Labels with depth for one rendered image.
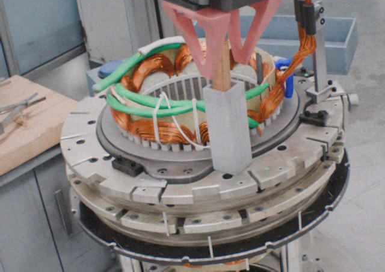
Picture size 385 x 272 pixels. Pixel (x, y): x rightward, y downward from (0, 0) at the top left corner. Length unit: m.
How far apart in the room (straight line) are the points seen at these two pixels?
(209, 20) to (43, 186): 0.43
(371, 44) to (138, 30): 2.44
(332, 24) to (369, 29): 2.65
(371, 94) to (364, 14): 0.87
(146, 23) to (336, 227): 0.46
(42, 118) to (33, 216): 0.13
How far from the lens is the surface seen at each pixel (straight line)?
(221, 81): 0.71
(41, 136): 0.95
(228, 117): 0.72
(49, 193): 1.00
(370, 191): 1.26
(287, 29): 1.19
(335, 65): 1.08
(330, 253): 1.10
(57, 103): 1.02
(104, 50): 3.44
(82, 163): 0.81
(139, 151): 0.80
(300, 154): 0.77
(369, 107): 3.11
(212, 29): 0.64
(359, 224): 1.19
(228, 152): 0.74
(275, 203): 0.77
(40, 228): 1.02
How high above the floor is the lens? 1.51
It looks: 29 degrees down
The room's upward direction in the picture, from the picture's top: 8 degrees counter-clockwise
